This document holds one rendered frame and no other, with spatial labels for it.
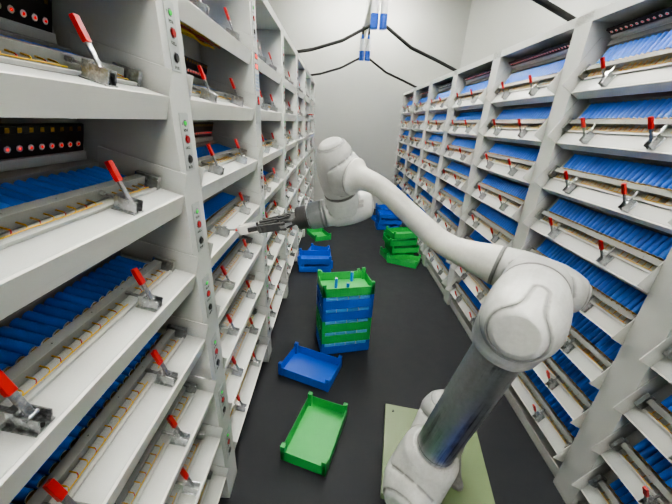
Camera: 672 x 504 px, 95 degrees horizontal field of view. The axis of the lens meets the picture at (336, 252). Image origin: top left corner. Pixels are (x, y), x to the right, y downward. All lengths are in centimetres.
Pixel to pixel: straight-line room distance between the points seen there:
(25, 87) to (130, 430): 59
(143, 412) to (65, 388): 24
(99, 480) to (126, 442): 7
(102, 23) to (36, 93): 34
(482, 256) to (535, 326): 27
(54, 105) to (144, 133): 29
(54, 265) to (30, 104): 19
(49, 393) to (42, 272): 18
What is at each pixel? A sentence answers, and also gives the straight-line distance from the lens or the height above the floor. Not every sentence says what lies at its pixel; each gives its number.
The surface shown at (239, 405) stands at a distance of 154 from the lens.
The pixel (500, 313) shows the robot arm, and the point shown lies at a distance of 60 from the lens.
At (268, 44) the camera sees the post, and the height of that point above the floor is 169.
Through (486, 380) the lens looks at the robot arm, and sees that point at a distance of 74.
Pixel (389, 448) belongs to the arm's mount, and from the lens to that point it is 133.
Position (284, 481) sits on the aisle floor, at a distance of 152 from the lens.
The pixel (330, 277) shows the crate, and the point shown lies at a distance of 190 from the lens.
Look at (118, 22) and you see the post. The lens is 82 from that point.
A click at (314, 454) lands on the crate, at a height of 0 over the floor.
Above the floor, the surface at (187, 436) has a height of 54.
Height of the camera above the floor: 130
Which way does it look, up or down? 23 degrees down
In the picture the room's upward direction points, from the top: 3 degrees clockwise
